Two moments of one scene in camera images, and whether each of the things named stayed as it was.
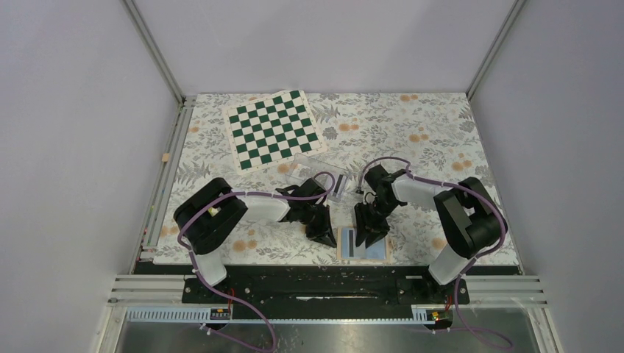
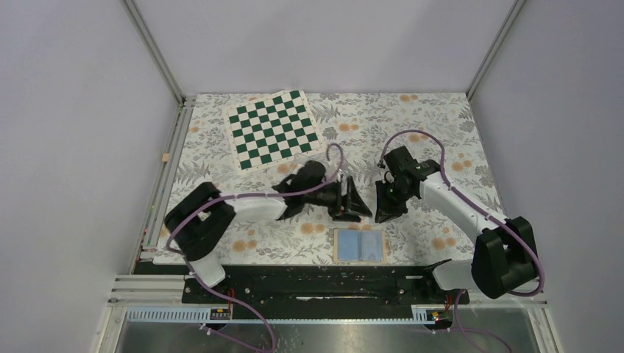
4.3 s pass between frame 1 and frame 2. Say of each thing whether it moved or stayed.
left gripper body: moved
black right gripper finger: moved
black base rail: stayed
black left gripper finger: moved
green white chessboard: stayed
